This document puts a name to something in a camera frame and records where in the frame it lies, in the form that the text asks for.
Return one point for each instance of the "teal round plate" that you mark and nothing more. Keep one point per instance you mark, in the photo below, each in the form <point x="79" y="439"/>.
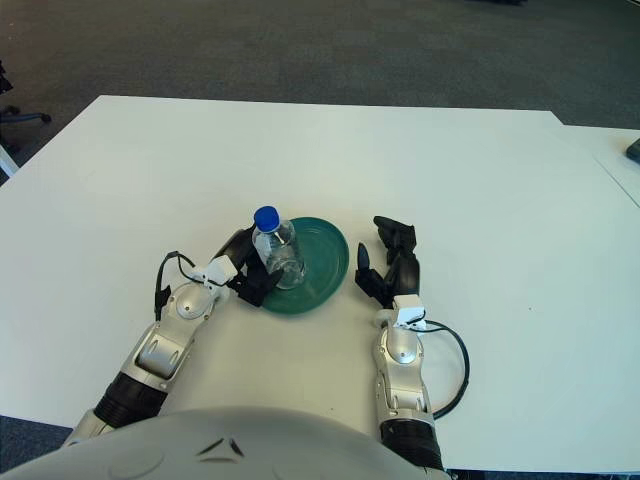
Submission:
<point x="325" y="260"/>

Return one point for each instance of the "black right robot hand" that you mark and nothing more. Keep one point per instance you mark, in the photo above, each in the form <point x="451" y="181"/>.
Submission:
<point x="406" y="277"/>

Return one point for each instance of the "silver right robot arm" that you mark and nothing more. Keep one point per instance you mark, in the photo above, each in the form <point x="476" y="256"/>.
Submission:
<point x="402" y="360"/>

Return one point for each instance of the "dark object on side table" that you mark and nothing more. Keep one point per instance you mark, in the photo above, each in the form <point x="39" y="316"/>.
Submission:
<point x="634" y="150"/>

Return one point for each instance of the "black office chair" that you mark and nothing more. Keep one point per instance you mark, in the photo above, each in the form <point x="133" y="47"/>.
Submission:
<point x="25" y="118"/>

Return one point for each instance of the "white desk leg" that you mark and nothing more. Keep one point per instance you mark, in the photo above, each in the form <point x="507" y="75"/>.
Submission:
<point x="7" y="162"/>

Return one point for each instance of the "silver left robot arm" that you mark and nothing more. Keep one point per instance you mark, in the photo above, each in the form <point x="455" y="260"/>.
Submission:
<point x="160" y="350"/>

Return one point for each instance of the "grey robot torso shell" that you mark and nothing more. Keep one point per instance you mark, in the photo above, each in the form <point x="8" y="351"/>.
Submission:
<point x="200" y="450"/>

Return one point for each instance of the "clear bottle with blue cap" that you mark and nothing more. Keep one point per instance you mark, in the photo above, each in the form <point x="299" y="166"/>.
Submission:
<point x="285" y="250"/>

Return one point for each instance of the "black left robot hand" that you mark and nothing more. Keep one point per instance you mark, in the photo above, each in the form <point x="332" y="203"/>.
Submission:
<point x="242" y="247"/>

